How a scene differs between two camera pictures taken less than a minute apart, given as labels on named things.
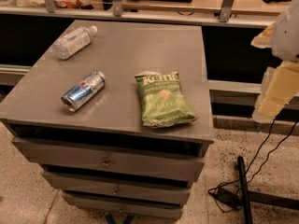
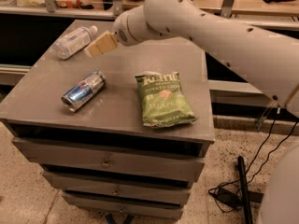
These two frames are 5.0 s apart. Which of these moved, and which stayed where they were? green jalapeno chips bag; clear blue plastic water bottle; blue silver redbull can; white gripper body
Moved: white gripper body
Stayed: clear blue plastic water bottle; blue silver redbull can; green jalapeno chips bag
